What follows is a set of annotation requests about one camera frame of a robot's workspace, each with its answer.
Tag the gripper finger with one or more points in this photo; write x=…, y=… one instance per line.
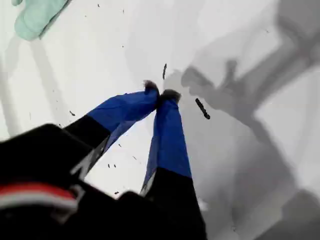
x=170, y=150
x=120, y=107

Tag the pale green T-shirt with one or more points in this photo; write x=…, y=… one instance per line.
x=35, y=17

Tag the small black debris strip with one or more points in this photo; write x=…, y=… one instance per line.
x=164, y=71
x=202, y=108

